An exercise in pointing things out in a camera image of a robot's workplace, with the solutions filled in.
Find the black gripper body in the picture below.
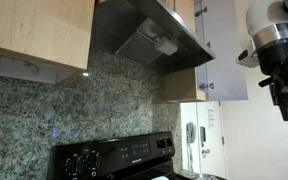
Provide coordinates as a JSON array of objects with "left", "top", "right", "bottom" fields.
[{"left": 258, "top": 37, "right": 288, "bottom": 98}]

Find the white open cabinet door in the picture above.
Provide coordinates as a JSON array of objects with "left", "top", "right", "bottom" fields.
[{"left": 194, "top": 0, "right": 249, "bottom": 102}]

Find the metal cabinet door hinge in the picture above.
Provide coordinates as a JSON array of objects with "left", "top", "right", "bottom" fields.
[
  {"left": 198, "top": 82, "right": 215, "bottom": 91},
  {"left": 194, "top": 5, "right": 209, "bottom": 18}
]

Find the narrow wood upper cabinet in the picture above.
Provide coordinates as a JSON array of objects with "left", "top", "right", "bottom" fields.
[{"left": 162, "top": 0, "right": 209, "bottom": 103}]

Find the light wood upper cabinet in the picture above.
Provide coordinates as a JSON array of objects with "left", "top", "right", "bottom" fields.
[{"left": 0, "top": 0, "right": 96, "bottom": 85}]

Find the white paper notice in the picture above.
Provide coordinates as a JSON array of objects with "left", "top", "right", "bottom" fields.
[{"left": 207, "top": 107, "right": 216, "bottom": 131}]

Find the white interior door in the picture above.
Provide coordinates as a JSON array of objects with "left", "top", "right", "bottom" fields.
[{"left": 180, "top": 101, "right": 229, "bottom": 179}]

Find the black door latch box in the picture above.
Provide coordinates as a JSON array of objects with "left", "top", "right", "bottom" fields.
[{"left": 199, "top": 126, "right": 207, "bottom": 148}]

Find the stainless steel range hood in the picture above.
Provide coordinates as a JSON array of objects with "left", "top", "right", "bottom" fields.
[{"left": 91, "top": 0, "right": 217, "bottom": 75}]

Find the black electric stove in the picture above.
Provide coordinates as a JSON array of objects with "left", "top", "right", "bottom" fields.
[{"left": 49, "top": 131, "right": 185, "bottom": 180}]

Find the grey wall phone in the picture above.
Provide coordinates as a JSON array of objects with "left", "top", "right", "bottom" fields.
[{"left": 185, "top": 121, "right": 198, "bottom": 145}]

